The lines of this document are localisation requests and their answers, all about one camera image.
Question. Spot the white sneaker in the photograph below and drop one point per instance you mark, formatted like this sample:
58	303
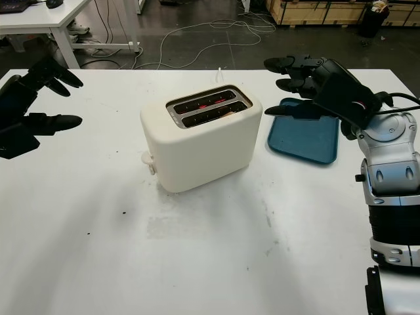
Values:
78	29

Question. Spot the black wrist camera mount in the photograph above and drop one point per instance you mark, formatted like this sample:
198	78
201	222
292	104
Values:
344	98
16	144

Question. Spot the browned toast slice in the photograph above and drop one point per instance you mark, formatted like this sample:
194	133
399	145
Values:
228	113

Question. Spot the white office desk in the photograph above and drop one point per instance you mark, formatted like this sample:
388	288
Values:
49	19

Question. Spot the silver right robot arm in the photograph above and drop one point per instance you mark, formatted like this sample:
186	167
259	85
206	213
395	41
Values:
390	144

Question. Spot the cream two-slot toaster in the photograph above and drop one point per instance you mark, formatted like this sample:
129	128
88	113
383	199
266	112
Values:
200	147

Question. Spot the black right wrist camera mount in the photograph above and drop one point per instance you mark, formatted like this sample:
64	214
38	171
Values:
344	98

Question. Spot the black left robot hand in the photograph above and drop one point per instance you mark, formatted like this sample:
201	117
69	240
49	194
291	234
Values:
16	101

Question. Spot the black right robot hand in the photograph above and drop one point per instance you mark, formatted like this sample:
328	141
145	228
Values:
305	62

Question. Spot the black computer mouse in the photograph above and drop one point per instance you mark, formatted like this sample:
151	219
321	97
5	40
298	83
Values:
54	3

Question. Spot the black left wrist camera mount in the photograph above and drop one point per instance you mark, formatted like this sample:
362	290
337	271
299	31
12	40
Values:
16	144

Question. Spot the black trash bin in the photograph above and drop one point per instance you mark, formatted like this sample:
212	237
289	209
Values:
374	21

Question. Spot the blue plastic tray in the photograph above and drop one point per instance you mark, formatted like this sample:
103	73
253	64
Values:
302	141

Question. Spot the wooden crate stack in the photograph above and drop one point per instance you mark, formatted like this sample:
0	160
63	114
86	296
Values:
315	13

